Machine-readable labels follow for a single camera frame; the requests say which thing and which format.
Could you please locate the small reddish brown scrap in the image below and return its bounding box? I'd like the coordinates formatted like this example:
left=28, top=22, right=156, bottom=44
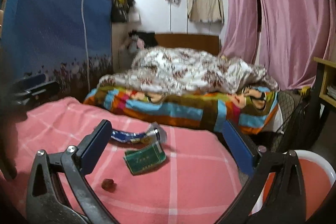
left=102, top=179, right=116, bottom=191

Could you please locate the floral white quilt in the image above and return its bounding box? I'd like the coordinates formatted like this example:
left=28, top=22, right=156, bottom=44
left=98, top=47, right=279, bottom=96

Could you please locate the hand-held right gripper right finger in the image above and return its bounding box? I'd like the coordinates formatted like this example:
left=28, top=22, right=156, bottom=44
left=224, top=120, right=306, bottom=224

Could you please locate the beige hanging towel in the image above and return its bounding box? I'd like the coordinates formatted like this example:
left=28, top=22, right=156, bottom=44
left=187, top=0, right=225, bottom=23

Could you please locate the pink soft toy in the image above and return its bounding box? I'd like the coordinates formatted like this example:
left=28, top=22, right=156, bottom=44
left=127, top=38, right=145, bottom=52

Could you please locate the pink curtain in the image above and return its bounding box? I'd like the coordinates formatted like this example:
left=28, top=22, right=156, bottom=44
left=220, top=0, right=334, bottom=94

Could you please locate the blue snack wrapper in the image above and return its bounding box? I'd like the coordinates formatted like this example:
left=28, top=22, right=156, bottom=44
left=110, top=128, right=150, bottom=146

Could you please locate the green paper packet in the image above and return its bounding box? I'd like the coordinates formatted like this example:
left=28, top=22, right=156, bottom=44
left=123, top=142, right=166, bottom=176

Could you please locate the pink checked blanket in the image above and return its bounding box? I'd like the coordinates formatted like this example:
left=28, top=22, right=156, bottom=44
left=0, top=97, right=244, bottom=224

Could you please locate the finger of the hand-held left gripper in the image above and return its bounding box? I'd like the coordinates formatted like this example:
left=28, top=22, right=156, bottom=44
left=13, top=74, right=60, bottom=106

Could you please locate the wooden desk with shelves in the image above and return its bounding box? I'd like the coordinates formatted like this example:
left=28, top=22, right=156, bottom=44
left=310, top=56, right=336, bottom=109

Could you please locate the blue fabric wardrobe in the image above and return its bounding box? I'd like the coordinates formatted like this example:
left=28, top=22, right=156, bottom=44
left=0, top=0, right=114, bottom=98

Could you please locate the wooden headboard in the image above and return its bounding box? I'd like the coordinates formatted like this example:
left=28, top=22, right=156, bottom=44
left=154, top=34, right=220, bottom=56

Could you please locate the black wire fan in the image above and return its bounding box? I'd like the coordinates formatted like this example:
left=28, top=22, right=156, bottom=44
left=276, top=90, right=319, bottom=153

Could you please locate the silver foil wrapper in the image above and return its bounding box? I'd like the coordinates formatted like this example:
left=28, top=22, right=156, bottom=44
left=146, top=122, right=168, bottom=144

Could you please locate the colourful striped printed blanket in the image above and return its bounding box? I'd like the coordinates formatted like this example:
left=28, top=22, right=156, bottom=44
left=83, top=85, right=279, bottom=135

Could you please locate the red basin with white rim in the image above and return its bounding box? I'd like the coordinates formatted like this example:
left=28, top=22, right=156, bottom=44
left=251, top=149, right=336, bottom=224

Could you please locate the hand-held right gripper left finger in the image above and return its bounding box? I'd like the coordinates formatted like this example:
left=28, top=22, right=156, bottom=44
left=26, top=119, right=117, bottom=224

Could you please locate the dark clothing pile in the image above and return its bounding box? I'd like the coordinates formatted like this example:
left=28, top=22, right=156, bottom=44
left=129, top=30, right=158, bottom=47

